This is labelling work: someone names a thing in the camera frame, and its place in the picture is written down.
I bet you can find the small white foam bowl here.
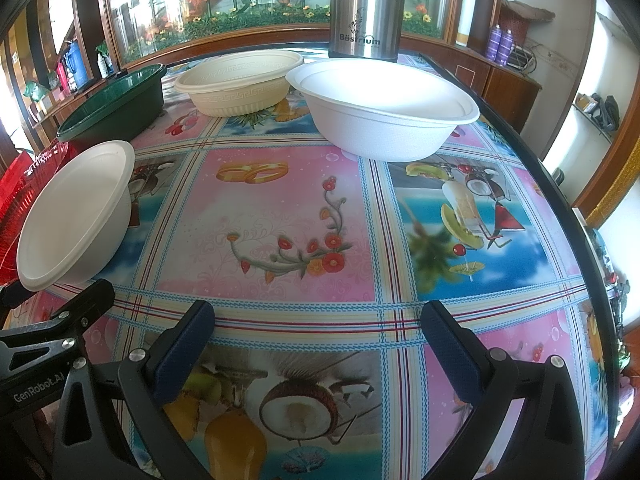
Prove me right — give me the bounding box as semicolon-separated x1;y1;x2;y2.
16;140;134;292

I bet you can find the red scalloped glass plate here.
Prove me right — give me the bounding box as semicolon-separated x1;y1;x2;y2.
0;141;78;286

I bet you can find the dark green plastic bowl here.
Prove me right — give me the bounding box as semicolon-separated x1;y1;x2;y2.
56;64;166;151

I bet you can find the cream ribbed plastic bowl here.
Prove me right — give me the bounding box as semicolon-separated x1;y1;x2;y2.
175;49;304;117

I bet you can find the large white foam bowl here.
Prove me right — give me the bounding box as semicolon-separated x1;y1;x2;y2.
286;58;480;162

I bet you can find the pink thermos flask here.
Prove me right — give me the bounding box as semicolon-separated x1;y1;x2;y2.
55;61;70;96

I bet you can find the blue thermos flask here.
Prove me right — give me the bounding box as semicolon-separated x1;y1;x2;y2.
64;40;89;89

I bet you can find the white spray bottle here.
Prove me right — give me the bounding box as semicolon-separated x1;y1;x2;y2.
96;52;110;78

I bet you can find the colourful fruit pattern tablecloth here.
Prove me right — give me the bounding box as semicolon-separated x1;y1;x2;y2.
8;46;622;480

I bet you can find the purple bottle right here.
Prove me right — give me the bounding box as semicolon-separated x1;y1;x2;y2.
496;29;513;66

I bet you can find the purple bottle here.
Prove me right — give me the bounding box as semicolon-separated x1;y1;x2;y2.
496;29;513;66
485;24;502;61

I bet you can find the purple bottle left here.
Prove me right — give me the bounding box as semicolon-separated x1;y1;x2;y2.
485;24;502;61

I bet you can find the stainless steel thermos jug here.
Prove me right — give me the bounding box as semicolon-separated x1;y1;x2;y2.
329;0;405;62

